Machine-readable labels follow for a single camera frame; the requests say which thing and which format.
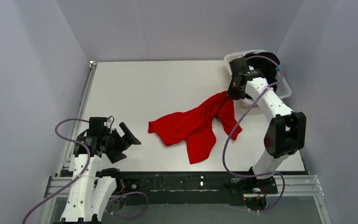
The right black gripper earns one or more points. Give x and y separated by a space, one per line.
235 87

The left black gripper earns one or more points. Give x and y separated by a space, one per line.
117 143

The red t-shirt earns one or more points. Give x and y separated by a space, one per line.
195 126

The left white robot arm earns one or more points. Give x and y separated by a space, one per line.
91 189

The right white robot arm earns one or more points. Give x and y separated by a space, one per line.
285 134

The black garment in basket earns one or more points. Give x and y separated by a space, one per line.
264 65

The white plastic laundry basket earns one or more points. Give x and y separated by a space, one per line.
280 87

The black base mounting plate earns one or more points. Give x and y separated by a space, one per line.
194 187

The aluminium frame rail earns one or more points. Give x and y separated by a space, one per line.
138 92

